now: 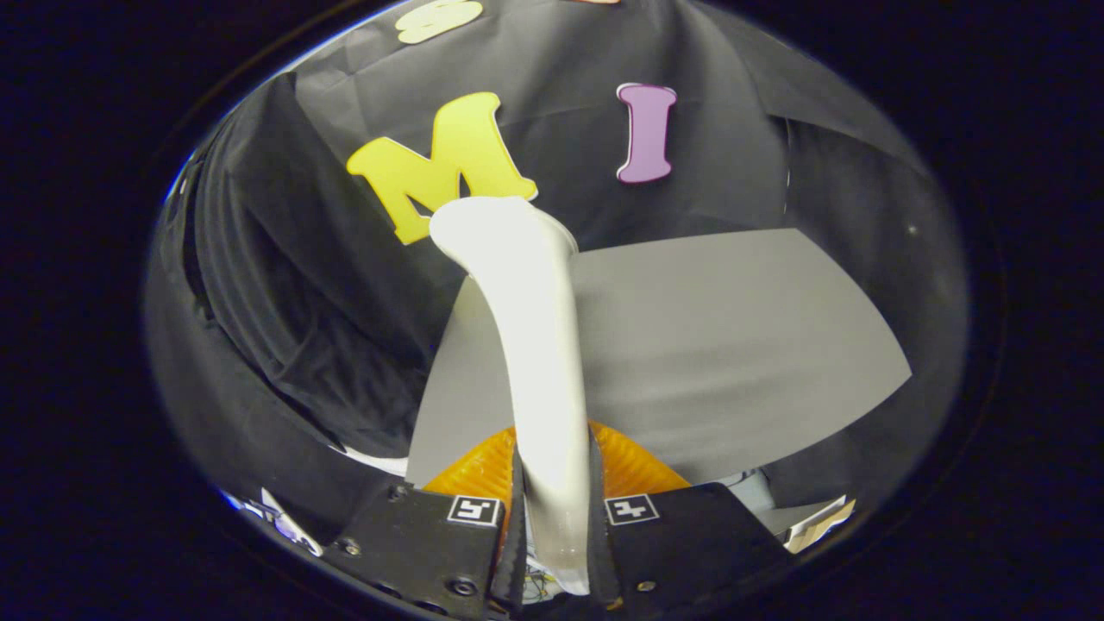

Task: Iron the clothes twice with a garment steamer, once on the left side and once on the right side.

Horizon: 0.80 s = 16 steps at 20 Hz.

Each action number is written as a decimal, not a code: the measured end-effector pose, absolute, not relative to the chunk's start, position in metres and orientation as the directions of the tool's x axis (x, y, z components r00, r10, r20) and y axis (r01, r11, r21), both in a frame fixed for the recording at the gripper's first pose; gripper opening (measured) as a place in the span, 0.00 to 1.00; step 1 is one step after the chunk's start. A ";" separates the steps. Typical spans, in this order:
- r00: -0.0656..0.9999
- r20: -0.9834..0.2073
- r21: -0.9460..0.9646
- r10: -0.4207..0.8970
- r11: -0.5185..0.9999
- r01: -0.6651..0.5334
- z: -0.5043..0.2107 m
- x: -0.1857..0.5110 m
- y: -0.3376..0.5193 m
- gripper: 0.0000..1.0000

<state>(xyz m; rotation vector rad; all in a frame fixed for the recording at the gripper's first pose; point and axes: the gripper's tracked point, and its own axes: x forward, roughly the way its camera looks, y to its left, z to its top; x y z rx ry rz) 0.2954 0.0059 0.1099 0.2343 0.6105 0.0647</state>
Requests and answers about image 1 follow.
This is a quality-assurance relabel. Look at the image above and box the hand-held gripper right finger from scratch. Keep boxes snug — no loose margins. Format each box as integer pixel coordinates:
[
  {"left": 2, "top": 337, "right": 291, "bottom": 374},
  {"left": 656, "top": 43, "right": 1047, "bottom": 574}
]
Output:
[{"left": 588, "top": 420, "right": 793, "bottom": 615}]

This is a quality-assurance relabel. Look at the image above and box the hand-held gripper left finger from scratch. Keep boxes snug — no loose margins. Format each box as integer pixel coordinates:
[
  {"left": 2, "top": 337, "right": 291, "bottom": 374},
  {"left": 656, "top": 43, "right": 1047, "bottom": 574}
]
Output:
[{"left": 321, "top": 424, "right": 529, "bottom": 620}]

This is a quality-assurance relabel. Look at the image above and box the white garment steamer head with hose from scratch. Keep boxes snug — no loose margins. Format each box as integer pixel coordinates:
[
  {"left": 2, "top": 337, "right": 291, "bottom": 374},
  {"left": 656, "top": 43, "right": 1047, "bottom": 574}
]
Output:
[{"left": 429, "top": 196, "right": 596, "bottom": 598}]

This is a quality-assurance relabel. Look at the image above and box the black blazer jacket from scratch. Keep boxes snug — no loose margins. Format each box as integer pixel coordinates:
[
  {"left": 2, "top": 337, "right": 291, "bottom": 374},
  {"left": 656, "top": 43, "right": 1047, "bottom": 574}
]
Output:
[{"left": 191, "top": 138, "right": 471, "bottom": 458}]

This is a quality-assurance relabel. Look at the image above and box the tan cardboard piece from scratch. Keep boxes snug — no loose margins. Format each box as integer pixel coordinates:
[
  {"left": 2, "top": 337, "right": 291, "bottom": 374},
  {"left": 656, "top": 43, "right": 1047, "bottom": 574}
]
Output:
[{"left": 781, "top": 496, "right": 856, "bottom": 555}]

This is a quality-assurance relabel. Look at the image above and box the white blue-edged panel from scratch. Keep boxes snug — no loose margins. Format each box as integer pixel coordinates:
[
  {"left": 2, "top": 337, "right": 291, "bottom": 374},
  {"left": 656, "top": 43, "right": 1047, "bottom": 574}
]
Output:
[{"left": 220, "top": 487, "right": 324, "bottom": 557}]

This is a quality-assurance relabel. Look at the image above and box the grey cabinet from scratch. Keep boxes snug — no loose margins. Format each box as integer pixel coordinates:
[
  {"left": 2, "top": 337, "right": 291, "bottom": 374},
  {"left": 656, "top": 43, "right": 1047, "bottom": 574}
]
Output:
[{"left": 405, "top": 228, "right": 913, "bottom": 488}]

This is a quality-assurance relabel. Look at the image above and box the black backdrop cloth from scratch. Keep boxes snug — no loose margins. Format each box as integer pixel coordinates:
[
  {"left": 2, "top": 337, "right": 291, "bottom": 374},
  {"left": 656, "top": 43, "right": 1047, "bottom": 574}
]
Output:
[{"left": 145, "top": 0, "right": 967, "bottom": 536}]

